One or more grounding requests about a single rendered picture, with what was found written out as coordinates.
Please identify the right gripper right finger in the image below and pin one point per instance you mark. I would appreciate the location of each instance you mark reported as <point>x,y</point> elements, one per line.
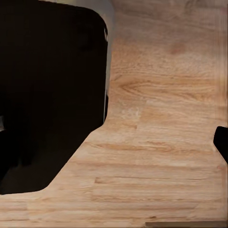
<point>221,141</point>

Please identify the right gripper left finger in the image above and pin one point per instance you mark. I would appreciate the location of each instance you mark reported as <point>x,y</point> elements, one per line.
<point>11,142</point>

